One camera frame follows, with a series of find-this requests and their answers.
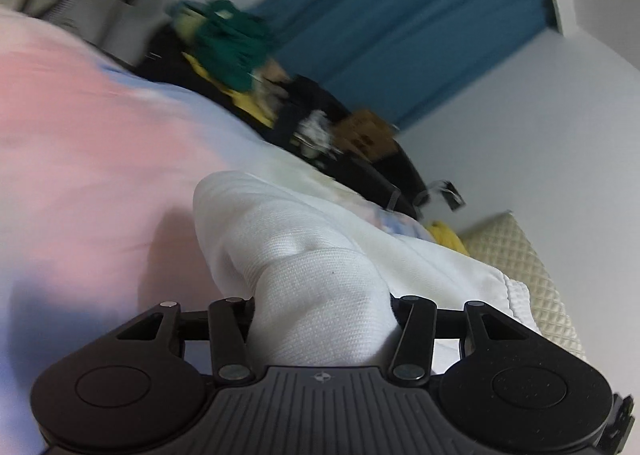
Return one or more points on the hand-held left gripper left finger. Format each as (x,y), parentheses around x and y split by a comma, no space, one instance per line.
(227,330)

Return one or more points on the white sweatpants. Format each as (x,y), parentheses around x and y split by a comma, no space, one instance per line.
(320,275)

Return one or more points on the brown paper bag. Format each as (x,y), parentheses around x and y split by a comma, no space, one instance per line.
(365,135)

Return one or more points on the beige garment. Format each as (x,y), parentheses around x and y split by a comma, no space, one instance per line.
(275,72)

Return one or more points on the black sofa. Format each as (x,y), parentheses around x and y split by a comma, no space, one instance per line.
(370,180)

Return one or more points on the yellow garment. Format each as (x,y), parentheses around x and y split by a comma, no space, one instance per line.
(247,102)

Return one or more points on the yellow cloth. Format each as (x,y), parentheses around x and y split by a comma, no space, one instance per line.
(447,237)

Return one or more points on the black garment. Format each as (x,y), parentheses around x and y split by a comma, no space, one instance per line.
(310,95)

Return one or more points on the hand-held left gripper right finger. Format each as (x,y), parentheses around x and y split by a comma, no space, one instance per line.
(417,330)

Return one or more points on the white patterned garment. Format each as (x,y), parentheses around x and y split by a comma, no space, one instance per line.
(317,132)

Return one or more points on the blue curtain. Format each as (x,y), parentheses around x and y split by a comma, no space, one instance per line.
(400,10)

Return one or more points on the green garment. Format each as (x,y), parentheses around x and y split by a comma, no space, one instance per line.
(230,45)

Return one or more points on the wall socket with charger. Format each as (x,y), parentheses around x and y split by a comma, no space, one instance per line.
(447,192)

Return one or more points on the pastel bedsheet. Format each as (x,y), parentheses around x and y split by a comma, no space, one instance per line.
(90,160)

